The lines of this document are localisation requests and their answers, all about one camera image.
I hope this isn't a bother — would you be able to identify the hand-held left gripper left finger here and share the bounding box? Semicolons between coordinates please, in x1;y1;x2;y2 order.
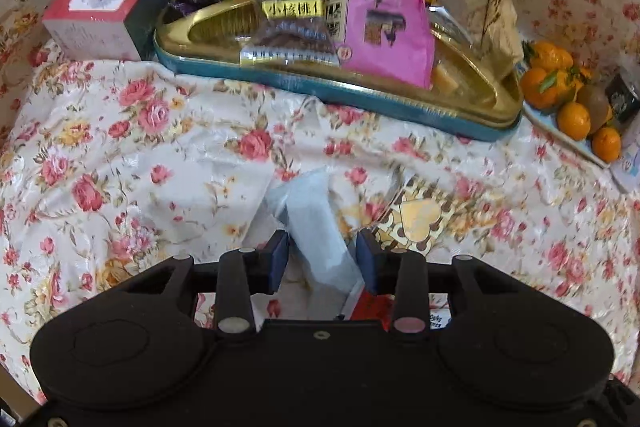
122;231;291;334

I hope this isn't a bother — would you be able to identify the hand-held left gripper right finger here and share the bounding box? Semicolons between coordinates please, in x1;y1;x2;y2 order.
356;229;507;335

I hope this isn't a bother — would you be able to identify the pale blue snack packet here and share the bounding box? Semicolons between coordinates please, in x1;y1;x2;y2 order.
264;168;367;309

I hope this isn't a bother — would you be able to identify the blue tin with snacks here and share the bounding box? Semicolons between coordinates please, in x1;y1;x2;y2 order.
153;0;524;142

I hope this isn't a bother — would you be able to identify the red white snack packet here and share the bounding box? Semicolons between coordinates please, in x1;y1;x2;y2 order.
349;291;397;323

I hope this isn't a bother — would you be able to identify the brown heart-print snack packet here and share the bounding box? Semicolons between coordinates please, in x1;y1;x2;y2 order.
376;186;452;254

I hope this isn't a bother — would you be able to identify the white grey snack bar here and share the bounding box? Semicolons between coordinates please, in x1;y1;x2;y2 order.
429;306;454;329

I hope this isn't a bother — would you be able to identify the floral sofa cover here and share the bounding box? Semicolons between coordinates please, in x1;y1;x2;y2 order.
0;0;640;408

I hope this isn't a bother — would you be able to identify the pink snack packet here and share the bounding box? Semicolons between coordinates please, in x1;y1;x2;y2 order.
325;0;434;90

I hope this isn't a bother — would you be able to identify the pale blue fruit plate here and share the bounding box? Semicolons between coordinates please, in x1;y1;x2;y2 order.
514;57;614;170

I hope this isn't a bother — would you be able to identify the clear walnut snack packet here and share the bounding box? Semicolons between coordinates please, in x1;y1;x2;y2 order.
240;0;342;68

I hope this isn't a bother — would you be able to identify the pile of tangerines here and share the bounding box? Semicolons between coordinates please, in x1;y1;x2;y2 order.
520;41;624;162

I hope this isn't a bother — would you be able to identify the brown kiwi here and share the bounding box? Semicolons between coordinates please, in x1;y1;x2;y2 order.
576;84;614;136

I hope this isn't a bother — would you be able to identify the brown paper snack packet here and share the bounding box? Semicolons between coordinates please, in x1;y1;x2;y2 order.
439;0;524;74

